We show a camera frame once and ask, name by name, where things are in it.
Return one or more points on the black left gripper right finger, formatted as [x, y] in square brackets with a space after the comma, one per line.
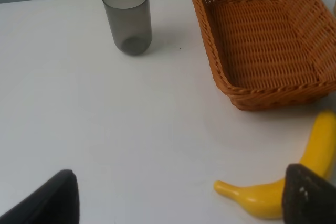
[307, 197]

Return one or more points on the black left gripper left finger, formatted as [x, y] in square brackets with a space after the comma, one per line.
[56, 201]

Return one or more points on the brown wicker basket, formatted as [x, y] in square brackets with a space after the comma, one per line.
[267, 54]

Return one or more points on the yellow banana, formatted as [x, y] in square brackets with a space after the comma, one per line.
[264, 200]

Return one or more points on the grey translucent plastic cup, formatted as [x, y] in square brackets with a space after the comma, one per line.
[130, 24]

